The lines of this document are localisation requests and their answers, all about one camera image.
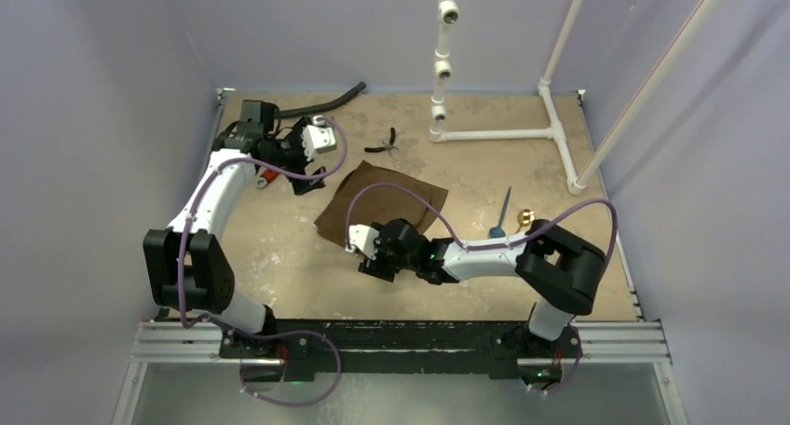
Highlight brown cloth napkin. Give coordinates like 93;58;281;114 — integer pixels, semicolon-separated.
314;160;448;247

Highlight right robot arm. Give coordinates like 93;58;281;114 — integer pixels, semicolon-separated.
347;219;610;357

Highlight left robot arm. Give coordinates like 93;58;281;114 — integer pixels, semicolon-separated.
143;100;337;359

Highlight blue spoon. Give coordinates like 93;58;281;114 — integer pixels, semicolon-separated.
488;187;511;239

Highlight black pliers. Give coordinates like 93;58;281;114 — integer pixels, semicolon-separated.
363;128;398;154

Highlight red handled adjustable wrench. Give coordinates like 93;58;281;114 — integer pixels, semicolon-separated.
255;170;279;189

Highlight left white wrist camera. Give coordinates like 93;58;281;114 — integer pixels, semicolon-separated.
301;116;337;161

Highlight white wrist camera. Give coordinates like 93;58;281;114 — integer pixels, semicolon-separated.
345;225;379;259
301;116;337;161

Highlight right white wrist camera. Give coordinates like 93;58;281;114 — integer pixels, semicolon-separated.
345;225;379;259

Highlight black rubber hose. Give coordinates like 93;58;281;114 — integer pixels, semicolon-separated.
274;81;368;121

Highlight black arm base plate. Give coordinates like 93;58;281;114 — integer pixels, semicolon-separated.
219;319;582;383

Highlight white PVC pipe frame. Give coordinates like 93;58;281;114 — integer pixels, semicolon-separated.
428;0;739;196

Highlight aluminium frame rail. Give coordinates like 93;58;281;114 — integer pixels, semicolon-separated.
130;89;689;425

